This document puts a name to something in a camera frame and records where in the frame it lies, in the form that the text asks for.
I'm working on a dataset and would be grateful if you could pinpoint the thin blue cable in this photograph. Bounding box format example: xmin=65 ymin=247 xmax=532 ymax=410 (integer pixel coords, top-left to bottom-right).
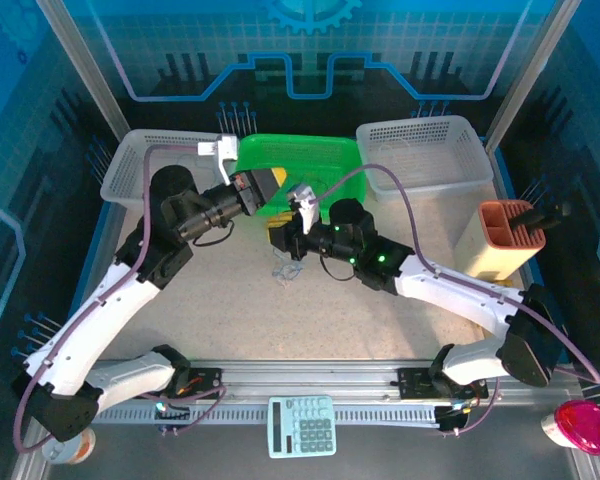
xmin=269 ymin=249 xmax=306 ymax=289

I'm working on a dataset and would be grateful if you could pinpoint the green perforated plastic basket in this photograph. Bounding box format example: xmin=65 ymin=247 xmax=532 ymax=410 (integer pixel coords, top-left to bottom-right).
xmin=234 ymin=133 xmax=369 ymax=221

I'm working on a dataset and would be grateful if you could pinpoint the white perforated plastic basket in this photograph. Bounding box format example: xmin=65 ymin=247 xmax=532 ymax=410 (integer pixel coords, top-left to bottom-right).
xmin=99 ymin=128 xmax=241 ymax=206
xmin=354 ymin=114 xmax=495 ymax=206

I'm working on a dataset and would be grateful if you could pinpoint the beige orange slotted holder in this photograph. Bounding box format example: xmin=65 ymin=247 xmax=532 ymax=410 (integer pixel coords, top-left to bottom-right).
xmin=452 ymin=199 xmax=547 ymax=281

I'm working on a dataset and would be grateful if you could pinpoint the light blue calculator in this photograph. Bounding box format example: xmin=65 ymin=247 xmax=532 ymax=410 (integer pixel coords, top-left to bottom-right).
xmin=267 ymin=395 xmax=338 ymax=460

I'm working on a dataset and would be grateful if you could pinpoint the white tape roll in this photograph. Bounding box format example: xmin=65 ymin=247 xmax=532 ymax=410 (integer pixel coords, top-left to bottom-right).
xmin=41 ymin=428 xmax=97 ymax=466

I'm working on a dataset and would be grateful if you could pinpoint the white cup pink lid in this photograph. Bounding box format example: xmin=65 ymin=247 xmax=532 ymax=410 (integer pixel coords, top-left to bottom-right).
xmin=540 ymin=399 xmax=600 ymax=457

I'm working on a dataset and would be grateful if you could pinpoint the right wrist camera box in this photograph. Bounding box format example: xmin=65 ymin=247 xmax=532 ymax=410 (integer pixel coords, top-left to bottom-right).
xmin=285 ymin=183 xmax=320 ymax=236

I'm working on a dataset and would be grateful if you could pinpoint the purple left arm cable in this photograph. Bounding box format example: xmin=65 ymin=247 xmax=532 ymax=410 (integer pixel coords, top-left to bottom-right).
xmin=12 ymin=142 xmax=227 ymax=455

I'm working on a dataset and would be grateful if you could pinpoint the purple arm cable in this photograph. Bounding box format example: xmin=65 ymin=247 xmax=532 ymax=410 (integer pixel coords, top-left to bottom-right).
xmin=12 ymin=142 xmax=227 ymax=455
xmin=309 ymin=164 xmax=600 ymax=439

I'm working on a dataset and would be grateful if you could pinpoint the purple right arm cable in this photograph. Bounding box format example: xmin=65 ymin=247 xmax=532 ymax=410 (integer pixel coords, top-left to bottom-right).
xmin=309 ymin=164 xmax=600 ymax=439

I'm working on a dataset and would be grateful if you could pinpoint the aluminium front rail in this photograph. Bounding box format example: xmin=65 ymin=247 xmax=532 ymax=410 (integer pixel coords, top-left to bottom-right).
xmin=44 ymin=358 xmax=579 ymax=401

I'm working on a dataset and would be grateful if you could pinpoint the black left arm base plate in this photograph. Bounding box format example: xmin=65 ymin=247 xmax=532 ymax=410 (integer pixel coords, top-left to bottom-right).
xmin=174 ymin=367 xmax=224 ymax=401

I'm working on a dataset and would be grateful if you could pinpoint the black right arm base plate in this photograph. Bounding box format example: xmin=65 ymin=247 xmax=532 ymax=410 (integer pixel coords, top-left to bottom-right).
xmin=397 ymin=367 xmax=489 ymax=401

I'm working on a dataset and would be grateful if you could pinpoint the aluminium frame post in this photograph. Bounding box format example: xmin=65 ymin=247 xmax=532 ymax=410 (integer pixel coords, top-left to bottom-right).
xmin=33 ymin=0 xmax=131 ymax=142
xmin=483 ymin=0 xmax=581 ymax=152

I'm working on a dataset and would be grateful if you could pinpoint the grey slotted cable duct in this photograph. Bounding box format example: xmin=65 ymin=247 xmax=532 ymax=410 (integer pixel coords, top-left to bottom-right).
xmin=94 ymin=403 xmax=444 ymax=427

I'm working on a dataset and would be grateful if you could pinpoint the black handled tool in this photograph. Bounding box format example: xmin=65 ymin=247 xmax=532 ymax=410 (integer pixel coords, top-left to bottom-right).
xmin=512 ymin=199 xmax=572 ymax=235

